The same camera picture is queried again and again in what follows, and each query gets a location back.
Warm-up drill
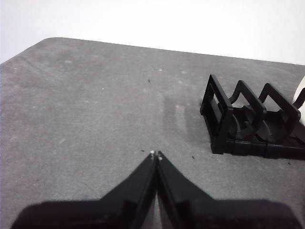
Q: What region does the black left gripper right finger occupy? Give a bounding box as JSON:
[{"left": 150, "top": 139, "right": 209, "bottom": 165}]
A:
[{"left": 156, "top": 150, "right": 300, "bottom": 229}]

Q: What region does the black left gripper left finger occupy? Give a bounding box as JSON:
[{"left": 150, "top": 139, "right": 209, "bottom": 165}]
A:
[{"left": 9, "top": 150, "right": 157, "bottom": 229}]

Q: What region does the black plate rack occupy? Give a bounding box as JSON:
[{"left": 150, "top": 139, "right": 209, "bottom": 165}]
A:
[{"left": 199, "top": 73, "right": 305, "bottom": 160}]

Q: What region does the white plate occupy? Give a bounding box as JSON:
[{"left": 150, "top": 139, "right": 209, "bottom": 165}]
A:
[{"left": 292, "top": 75, "right": 305, "bottom": 125}]

